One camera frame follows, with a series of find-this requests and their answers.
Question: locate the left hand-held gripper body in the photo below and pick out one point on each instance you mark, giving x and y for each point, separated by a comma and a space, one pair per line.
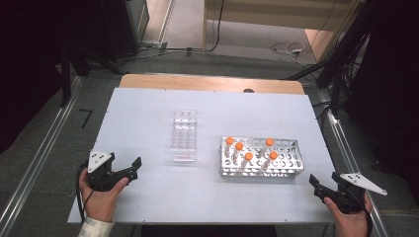
99, 179

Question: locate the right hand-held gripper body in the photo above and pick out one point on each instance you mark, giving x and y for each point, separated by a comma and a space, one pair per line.
351, 200

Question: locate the metal tube rack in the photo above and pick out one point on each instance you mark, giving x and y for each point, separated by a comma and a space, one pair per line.
283, 164

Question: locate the orange-capped plastic tube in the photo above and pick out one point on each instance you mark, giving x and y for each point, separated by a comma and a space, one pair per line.
230, 140
273, 155
248, 156
239, 145
269, 142

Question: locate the clear acrylic tube rack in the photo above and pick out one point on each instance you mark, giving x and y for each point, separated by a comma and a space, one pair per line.
184, 135

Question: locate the person's left hand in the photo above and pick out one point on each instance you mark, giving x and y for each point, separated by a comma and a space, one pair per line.
99, 204

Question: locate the person's right hand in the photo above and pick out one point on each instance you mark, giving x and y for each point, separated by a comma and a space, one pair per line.
351, 225

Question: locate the black metal stand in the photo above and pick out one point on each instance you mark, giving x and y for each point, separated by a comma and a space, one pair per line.
65, 82

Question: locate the grey power strip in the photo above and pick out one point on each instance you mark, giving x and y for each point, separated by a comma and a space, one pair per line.
153, 44

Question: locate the dark cabinet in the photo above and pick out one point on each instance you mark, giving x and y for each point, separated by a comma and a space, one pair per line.
122, 29

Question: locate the aluminium floor rail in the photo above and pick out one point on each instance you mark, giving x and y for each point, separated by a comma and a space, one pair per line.
346, 148
39, 158

